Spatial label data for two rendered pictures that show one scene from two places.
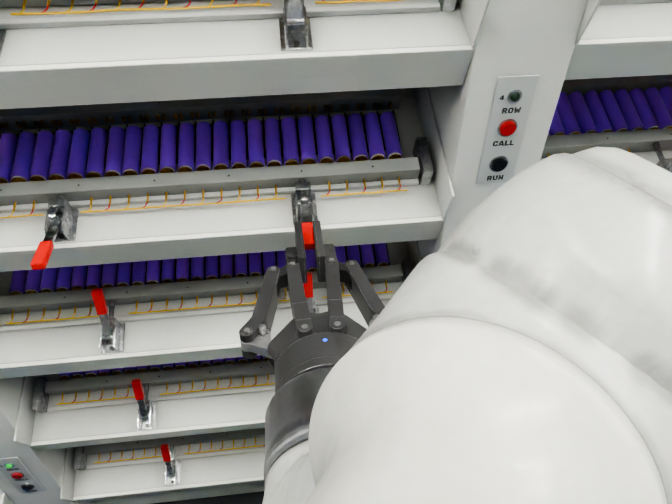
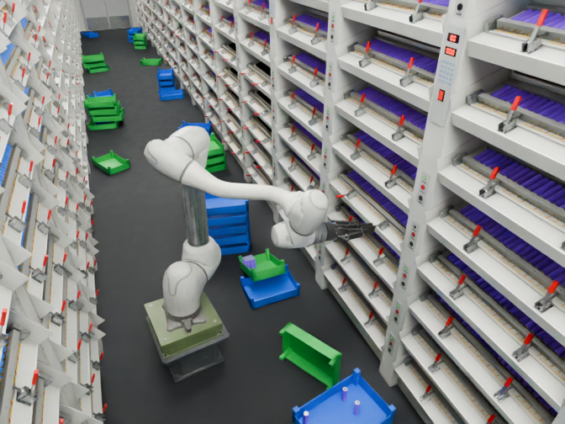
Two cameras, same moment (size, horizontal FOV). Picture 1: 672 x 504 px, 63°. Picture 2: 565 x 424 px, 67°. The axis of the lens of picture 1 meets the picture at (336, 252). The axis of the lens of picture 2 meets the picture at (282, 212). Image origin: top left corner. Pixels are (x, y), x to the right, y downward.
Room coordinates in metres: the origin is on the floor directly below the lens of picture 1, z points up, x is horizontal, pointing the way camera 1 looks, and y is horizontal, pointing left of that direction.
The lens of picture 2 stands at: (-0.31, -1.24, 1.78)
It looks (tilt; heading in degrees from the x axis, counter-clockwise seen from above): 33 degrees down; 74
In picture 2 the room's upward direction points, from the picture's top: straight up
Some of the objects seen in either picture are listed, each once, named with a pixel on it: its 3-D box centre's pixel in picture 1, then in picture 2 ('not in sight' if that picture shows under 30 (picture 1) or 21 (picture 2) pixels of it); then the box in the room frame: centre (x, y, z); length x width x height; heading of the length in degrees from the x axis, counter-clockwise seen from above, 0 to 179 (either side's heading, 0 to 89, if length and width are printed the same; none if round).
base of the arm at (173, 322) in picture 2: not in sight; (184, 312); (-0.37, 0.21, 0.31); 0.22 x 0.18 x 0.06; 95
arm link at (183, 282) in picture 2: not in sight; (182, 285); (-0.36, 0.24, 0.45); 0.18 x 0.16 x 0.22; 57
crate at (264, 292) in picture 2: not in sight; (270, 285); (0.12, 0.56, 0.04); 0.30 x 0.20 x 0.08; 6
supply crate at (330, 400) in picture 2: not in sight; (343, 415); (0.12, -0.48, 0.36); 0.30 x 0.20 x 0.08; 17
